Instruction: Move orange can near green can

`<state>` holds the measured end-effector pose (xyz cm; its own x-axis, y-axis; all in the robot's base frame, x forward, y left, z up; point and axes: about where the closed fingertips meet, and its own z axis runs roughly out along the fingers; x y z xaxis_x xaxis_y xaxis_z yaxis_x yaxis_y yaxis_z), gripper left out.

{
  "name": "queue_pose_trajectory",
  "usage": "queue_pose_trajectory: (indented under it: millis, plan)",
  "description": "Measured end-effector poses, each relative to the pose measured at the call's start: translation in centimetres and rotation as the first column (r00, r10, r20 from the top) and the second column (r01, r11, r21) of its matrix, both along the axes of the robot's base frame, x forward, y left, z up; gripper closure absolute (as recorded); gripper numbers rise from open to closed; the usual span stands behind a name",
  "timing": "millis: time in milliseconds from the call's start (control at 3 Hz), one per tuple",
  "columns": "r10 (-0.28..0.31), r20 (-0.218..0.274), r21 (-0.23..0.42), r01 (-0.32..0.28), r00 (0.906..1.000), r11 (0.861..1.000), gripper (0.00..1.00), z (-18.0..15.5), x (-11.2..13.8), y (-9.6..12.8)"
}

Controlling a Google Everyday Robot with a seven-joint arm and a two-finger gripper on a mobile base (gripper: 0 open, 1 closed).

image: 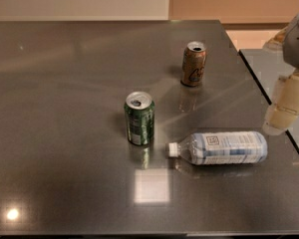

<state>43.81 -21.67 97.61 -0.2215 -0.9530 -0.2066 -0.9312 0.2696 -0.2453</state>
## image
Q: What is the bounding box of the orange soda can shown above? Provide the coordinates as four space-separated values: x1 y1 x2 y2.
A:
181 41 207 87

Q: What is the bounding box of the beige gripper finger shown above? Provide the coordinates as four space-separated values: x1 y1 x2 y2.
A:
262 69 299 135
263 29 286 51

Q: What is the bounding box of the clear plastic water bottle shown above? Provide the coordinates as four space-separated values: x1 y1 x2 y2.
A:
167 131 268 165

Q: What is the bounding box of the green soda can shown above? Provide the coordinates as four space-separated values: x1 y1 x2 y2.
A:
124 92 154 145

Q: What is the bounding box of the grey side table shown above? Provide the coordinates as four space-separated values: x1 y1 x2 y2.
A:
239 49 299 153

